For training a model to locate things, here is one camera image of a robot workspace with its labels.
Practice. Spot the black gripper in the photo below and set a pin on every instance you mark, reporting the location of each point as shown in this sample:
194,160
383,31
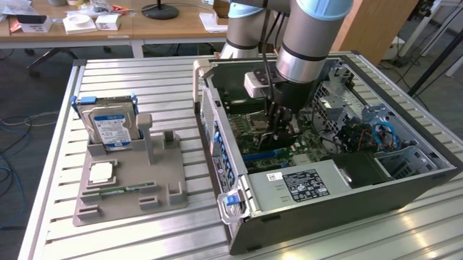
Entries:
292,94

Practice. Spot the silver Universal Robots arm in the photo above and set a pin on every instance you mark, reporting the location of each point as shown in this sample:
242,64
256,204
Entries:
311,40

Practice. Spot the metal socket cover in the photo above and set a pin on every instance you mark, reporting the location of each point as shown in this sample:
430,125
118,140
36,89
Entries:
295,126

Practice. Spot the perforated metal disk bay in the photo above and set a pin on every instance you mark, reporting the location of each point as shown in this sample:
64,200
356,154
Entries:
336,108

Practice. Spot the CPU socket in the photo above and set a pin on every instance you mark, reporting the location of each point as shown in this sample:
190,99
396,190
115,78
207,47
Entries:
256,123

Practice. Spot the green Dell motherboard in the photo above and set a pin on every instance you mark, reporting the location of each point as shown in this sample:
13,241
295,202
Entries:
307,143

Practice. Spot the silver chipset heatsink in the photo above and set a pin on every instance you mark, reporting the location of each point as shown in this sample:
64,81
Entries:
302,159

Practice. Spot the blue expansion slot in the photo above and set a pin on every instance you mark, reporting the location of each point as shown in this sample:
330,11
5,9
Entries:
258,157

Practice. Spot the black air shroud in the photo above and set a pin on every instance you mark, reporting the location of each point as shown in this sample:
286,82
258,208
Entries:
362,169

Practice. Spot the wooden cabinet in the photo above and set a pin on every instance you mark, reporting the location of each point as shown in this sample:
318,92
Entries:
372,24

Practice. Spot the white paper stack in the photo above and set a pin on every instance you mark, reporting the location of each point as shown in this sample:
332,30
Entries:
214,24

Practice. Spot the grey power supply unit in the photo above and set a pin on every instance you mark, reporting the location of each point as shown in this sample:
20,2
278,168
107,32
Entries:
275,187

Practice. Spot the brown cardboard box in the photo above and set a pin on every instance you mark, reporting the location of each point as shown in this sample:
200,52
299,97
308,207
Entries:
220,10

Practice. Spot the grey open disk bay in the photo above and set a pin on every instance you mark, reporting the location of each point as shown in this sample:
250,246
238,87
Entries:
408,159

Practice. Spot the black stand pole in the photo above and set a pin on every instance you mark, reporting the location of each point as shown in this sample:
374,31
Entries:
434,59

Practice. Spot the blue case latch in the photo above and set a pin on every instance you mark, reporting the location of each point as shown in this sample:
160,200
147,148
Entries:
232,200

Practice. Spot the black round lamp base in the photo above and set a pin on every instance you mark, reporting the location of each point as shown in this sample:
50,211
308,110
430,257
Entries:
160,13

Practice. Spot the open black PC case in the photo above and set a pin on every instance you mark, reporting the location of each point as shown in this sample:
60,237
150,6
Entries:
326,222

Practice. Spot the grey parts rack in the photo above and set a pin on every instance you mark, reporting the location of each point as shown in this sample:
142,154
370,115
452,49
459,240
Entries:
144,176

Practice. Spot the hard disk with blue caddy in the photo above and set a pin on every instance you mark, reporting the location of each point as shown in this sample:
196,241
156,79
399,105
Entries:
108,127

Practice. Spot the plain white labelled box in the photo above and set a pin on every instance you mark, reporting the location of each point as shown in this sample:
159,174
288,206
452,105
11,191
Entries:
107,23

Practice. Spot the green RAM stick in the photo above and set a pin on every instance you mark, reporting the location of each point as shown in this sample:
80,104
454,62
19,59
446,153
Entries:
123,189

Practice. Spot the silver CPU chip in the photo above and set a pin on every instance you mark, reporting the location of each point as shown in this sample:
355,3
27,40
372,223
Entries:
100,173

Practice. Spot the white box with round hollow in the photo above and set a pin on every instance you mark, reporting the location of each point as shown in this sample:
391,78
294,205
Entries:
79,24

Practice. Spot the black office chair base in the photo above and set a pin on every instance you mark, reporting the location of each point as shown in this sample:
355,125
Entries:
51,58

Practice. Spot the long wooden desk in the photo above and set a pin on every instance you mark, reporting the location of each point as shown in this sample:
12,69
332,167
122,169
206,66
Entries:
54,36

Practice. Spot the grey cup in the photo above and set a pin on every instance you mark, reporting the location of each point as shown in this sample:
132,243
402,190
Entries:
56,2

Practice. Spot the white labelled box black top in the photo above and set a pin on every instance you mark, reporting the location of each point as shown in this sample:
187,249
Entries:
36,25

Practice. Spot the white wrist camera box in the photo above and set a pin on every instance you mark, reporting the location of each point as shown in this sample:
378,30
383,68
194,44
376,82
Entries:
255,86

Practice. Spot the white table frame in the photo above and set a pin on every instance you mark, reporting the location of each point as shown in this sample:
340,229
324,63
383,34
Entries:
444,40

